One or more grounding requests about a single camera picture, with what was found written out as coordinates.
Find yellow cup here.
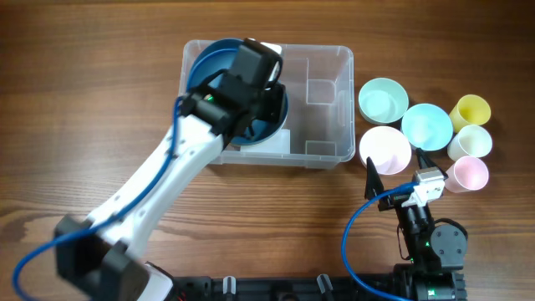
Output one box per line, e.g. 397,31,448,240
449,94,492,133

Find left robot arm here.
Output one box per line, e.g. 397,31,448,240
54,38,287,300

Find pink cup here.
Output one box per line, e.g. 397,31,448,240
445,156,489,193

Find left blue cable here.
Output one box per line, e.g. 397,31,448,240
11,48,239,301

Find clear plastic storage container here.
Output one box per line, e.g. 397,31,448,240
172,39,356,171

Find blue cable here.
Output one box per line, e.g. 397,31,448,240
11,48,239,301
341,181,420,301

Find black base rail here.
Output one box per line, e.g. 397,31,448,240
166,273,467,301

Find light blue small bowl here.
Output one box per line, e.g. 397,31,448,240
400,104,454,151

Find cream cup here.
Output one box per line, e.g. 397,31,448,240
447,125,493,161

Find pink small bowl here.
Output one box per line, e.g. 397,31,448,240
359,125,412,175

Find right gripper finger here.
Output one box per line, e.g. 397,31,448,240
415,148,436,170
364,156,385,200

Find mint green small bowl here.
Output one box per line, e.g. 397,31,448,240
358,78,410,125

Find dark blue bowl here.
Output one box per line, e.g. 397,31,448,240
182,38,288,146

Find right blue cable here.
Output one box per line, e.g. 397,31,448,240
341,181,420,301

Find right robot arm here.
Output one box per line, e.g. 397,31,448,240
355,148,468,301

